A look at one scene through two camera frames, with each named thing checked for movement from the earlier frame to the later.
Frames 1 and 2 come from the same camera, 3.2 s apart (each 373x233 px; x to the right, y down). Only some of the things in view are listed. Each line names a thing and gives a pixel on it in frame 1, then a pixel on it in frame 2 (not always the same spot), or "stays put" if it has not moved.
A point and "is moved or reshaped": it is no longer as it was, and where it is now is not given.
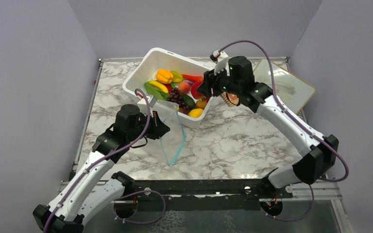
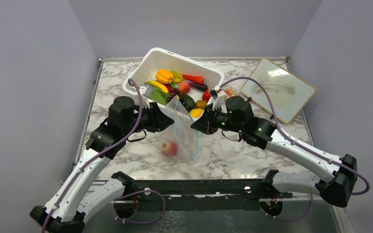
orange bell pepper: x=164 y=76 stays put
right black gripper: x=210 y=80 -> x=203 y=125
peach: x=184 y=88 stays put
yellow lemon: x=195 y=112 stays put
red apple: x=194 y=88 -> x=169 y=148
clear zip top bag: x=172 y=141 is moved or reshaped
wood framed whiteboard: x=293 y=91 stays put
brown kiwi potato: x=201 y=104 stays put
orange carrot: x=194 y=78 stays put
